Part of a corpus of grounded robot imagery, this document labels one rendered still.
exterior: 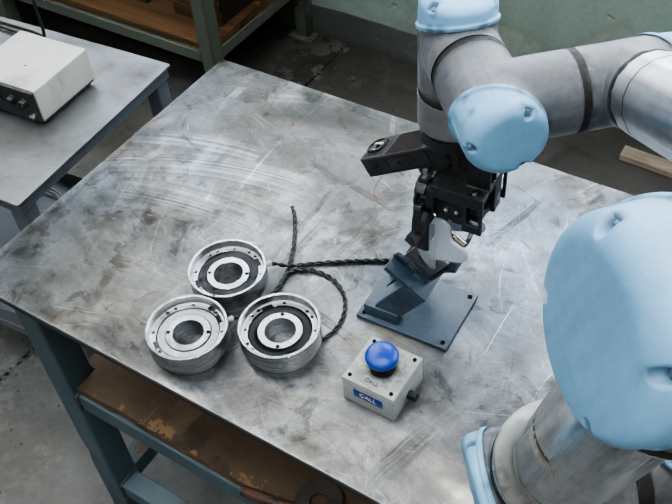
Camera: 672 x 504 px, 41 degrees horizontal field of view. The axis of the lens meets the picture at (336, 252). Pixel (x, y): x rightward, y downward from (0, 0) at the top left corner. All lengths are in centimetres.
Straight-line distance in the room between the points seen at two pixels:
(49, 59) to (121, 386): 68
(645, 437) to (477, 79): 43
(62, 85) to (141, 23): 111
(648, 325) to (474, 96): 40
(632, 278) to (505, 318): 78
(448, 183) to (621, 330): 57
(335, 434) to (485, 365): 21
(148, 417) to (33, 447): 76
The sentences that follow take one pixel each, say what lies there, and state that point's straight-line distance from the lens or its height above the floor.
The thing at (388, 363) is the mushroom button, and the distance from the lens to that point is 104.
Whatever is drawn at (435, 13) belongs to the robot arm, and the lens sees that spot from 83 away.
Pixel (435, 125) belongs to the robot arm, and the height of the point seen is 114.
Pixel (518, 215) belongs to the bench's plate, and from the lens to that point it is 131.
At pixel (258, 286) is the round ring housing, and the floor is 83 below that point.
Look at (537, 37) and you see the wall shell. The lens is 272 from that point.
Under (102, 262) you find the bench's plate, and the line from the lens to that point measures 132.
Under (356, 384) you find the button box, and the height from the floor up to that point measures 84.
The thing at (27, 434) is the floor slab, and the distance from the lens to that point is 219.
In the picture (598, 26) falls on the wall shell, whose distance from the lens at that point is 263.
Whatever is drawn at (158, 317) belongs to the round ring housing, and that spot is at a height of 83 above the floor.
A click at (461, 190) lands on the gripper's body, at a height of 106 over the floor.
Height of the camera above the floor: 171
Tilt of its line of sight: 47 degrees down
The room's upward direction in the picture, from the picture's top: 6 degrees counter-clockwise
